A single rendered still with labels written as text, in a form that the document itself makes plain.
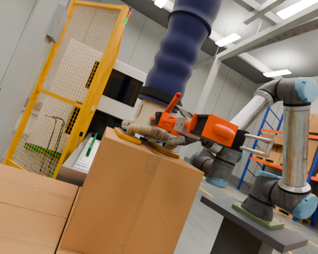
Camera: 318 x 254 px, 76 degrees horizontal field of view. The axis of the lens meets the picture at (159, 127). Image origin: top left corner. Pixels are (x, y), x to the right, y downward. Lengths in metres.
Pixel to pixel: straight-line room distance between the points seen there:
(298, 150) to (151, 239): 0.82
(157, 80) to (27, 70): 1.45
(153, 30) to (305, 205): 10.63
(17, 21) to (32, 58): 8.82
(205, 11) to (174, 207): 0.89
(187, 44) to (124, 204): 0.75
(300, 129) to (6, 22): 10.77
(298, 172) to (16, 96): 2.15
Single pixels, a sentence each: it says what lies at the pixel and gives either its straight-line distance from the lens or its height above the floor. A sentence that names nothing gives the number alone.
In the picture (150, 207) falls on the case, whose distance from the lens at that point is 0.80.
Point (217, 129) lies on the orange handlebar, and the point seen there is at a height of 1.07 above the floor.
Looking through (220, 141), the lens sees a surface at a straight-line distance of 0.45.
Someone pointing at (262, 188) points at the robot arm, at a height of 0.94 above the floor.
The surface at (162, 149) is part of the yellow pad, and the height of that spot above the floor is 0.96.
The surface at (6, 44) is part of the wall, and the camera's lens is 10.85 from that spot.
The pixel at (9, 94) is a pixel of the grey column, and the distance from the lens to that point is 2.21.
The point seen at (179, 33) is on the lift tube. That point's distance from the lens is 1.07.
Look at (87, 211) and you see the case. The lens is 0.78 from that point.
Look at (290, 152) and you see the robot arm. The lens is 1.24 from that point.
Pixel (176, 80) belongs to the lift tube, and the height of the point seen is 1.28.
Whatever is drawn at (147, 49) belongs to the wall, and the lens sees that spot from 10.96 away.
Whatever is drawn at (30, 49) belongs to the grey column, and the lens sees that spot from 2.22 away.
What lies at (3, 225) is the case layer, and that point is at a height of 0.54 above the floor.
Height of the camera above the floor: 1.02
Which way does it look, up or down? 2 degrees up
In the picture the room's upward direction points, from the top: 22 degrees clockwise
